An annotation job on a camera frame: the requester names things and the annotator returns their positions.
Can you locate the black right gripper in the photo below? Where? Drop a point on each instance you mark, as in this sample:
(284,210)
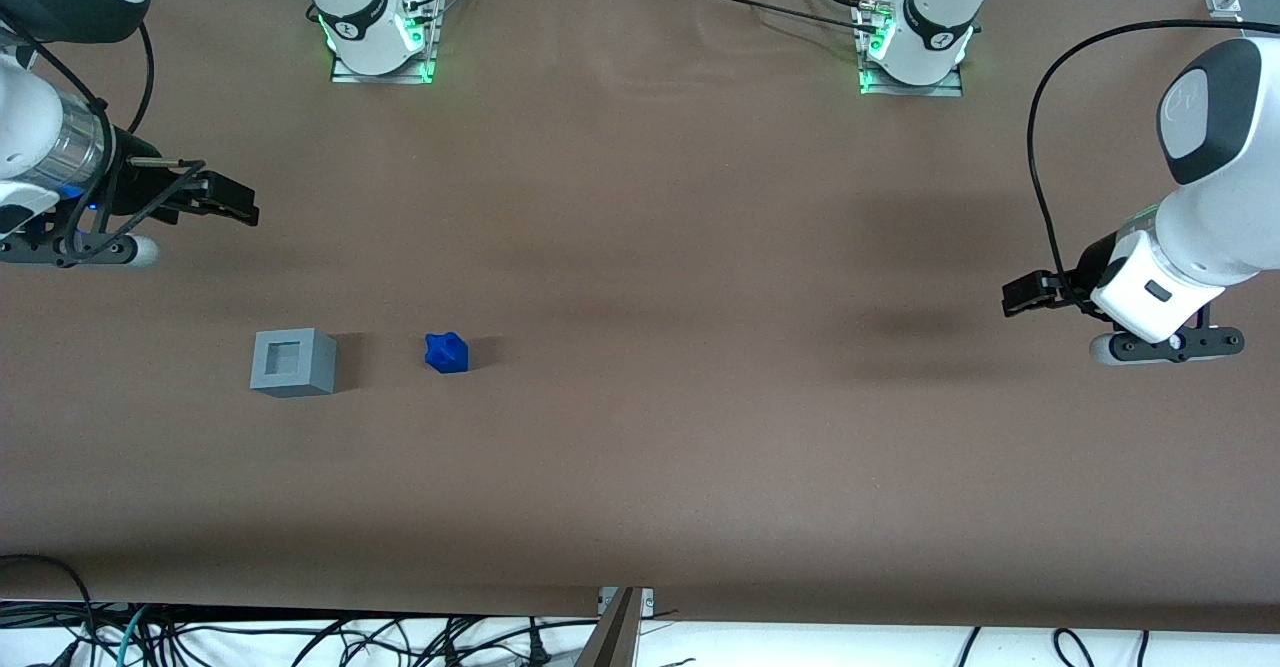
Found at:
(128,190)

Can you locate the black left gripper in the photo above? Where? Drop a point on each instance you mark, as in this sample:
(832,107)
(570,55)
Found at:
(1091,268)

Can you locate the brown table cover sheet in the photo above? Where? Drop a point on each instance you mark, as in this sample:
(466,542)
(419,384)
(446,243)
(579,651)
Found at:
(700,247)

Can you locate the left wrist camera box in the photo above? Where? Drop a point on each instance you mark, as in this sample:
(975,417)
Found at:
(1165,345)

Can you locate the blue plastic part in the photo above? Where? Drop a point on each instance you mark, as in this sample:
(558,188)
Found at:
(447,353)

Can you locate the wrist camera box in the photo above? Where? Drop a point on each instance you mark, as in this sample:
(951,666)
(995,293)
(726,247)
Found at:
(1165,345)
(140,250)

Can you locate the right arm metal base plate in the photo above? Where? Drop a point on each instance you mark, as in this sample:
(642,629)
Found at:
(385,78)

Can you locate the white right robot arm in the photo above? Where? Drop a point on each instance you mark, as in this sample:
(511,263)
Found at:
(360,7)

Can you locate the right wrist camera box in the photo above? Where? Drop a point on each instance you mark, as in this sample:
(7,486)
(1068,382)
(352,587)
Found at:
(140,250)

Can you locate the gray square base block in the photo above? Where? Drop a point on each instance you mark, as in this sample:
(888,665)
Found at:
(315,372)

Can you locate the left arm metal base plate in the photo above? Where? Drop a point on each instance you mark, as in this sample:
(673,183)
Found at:
(910,90)

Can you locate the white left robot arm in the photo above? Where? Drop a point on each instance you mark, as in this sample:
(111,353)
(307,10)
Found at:
(1220,207)

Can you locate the silver metal bracket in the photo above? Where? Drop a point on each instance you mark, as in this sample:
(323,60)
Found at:
(648,602)

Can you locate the aluminium frame beam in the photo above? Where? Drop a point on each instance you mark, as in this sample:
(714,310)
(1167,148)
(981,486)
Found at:
(615,637)

